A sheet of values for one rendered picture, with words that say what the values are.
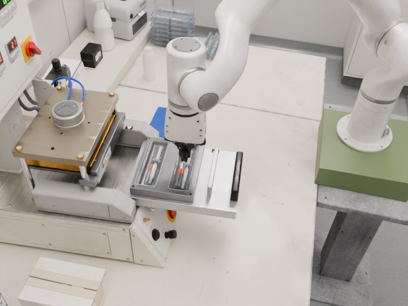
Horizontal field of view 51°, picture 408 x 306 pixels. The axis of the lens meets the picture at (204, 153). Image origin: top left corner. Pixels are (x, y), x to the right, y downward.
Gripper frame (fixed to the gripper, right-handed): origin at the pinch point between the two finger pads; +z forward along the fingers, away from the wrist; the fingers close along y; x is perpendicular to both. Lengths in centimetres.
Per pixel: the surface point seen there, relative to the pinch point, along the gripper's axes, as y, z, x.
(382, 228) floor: -95, 105, -69
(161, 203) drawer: 4.2, 8.2, 11.1
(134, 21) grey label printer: 41, 17, -99
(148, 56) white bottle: 28, 18, -72
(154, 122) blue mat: 20, 30, -44
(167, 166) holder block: 4.5, 5.1, 0.9
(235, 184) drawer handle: -14.2, 3.7, 5.6
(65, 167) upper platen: 28.4, 0.4, 10.3
